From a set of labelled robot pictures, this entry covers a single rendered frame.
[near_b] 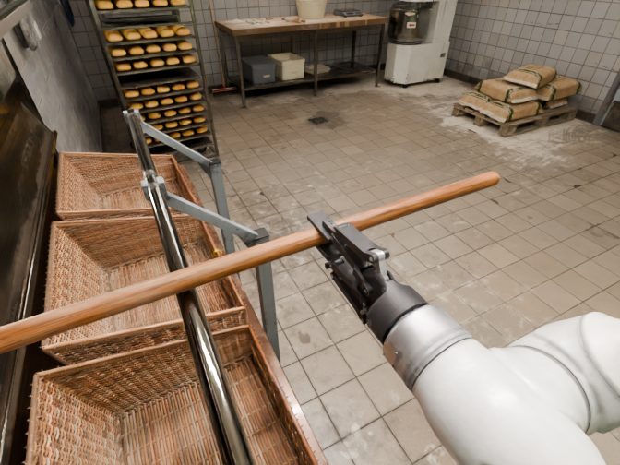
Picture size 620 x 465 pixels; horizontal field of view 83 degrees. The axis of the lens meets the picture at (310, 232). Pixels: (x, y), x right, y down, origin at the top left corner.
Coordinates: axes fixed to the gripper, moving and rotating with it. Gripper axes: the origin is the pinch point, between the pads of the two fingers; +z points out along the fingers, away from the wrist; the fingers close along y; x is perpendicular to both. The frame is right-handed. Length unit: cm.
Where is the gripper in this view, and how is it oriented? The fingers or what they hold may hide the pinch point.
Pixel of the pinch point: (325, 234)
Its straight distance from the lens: 56.2
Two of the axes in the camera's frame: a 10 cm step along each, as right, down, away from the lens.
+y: 0.0, 7.9, 6.2
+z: -4.7, -5.4, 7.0
